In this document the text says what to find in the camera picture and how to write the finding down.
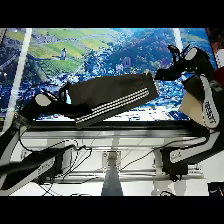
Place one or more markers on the beige garment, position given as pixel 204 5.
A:
pixel 192 107

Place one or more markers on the red garment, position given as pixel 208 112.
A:
pixel 219 77

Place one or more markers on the black pants with white stripes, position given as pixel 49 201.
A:
pixel 113 95

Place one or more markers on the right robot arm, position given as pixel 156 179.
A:
pixel 209 110

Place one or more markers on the black garment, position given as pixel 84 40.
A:
pixel 192 86

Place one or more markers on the heap of clothes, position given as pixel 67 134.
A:
pixel 216 40

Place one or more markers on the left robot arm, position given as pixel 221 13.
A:
pixel 23 166

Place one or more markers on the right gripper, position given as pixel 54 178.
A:
pixel 166 74

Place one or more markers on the silver frame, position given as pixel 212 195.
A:
pixel 111 166

